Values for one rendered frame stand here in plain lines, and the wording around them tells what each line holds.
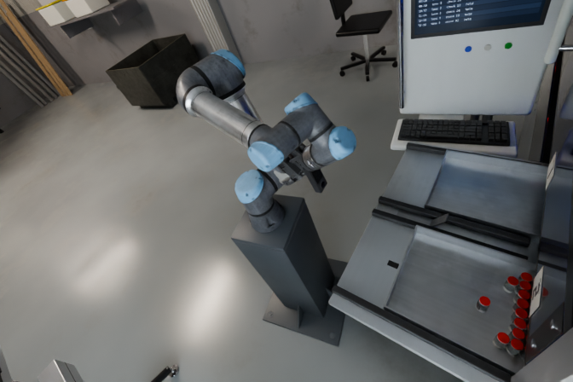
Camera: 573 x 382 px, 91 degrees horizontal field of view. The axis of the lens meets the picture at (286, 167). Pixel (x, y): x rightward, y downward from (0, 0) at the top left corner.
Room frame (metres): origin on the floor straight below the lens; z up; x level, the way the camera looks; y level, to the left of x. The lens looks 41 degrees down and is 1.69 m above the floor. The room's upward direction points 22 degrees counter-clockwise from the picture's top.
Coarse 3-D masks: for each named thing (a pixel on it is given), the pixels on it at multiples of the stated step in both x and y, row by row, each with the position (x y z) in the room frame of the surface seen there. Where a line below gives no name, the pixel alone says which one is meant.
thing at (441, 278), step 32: (416, 256) 0.35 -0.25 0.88; (448, 256) 0.32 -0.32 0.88; (480, 256) 0.29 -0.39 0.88; (512, 256) 0.25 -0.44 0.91; (416, 288) 0.27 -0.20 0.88; (448, 288) 0.24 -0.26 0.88; (480, 288) 0.22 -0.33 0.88; (416, 320) 0.21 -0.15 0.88; (448, 320) 0.18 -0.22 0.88; (480, 320) 0.16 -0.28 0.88; (480, 352) 0.11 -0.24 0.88
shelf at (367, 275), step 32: (416, 160) 0.68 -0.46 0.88; (416, 192) 0.55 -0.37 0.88; (384, 224) 0.48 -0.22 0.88; (448, 224) 0.40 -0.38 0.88; (352, 256) 0.42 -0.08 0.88; (384, 256) 0.39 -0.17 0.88; (352, 288) 0.34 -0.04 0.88; (384, 288) 0.30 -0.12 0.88; (384, 320) 0.23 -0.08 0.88; (416, 352) 0.15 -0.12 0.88
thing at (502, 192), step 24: (456, 168) 0.57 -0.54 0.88; (480, 168) 0.54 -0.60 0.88; (504, 168) 0.50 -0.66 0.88; (528, 168) 0.46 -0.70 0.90; (432, 192) 0.52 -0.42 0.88; (456, 192) 0.49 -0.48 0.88; (480, 192) 0.46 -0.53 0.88; (504, 192) 0.43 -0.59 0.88; (528, 192) 0.40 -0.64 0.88; (456, 216) 0.41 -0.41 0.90; (480, 216) 0.39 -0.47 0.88; (504, 216) 0.36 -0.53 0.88; (528, 216) 0.34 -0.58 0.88
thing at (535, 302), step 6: (540, 270) 0.17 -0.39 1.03; (540, 276) 0.16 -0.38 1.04; (534, 282) 0.16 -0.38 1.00; (540, 282) 0.15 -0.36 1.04; (534, 288) 0.15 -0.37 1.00; (540, 288) 0.14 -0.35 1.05; (534, 294) 0.14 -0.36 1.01; (540, 294) 0.13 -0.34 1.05; (534, 300) 0.13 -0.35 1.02; (534, 306) 0.12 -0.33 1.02
